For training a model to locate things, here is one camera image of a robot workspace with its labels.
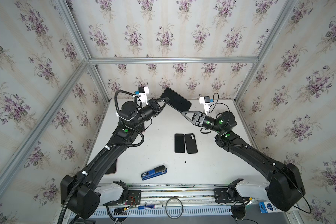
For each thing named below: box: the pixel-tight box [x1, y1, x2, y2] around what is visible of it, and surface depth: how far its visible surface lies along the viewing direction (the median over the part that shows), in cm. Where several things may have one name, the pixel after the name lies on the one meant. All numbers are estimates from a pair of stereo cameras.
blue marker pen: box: [137, 203, 164, 210], surface depth 71 cm
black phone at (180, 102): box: [160, 87, 192, 113], surface depth 66 cm
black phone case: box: [184, 133, 198, 154], surface depth 95 cm
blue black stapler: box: [141, 165, 168, 181], surface depth 81 cm
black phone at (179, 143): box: [174, 133, 186, 154], surface depth 95 cm
